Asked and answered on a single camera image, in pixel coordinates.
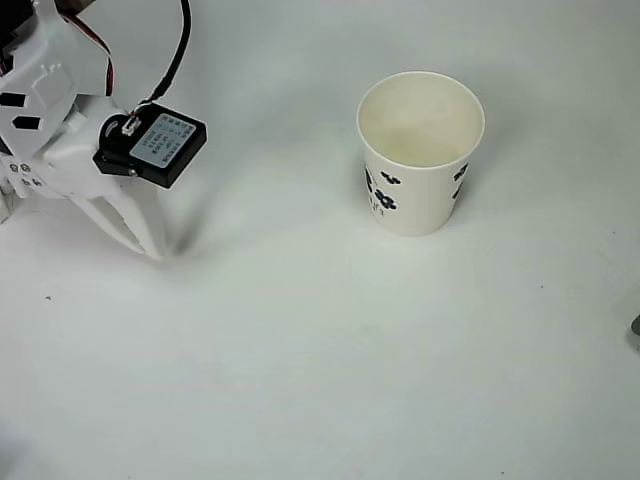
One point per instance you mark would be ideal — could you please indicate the grey object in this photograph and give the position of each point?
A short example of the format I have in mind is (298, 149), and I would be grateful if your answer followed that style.
(635, 332)

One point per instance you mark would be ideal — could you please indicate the white paper cup blue print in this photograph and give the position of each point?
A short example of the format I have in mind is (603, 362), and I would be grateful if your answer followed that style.
(425, 200)

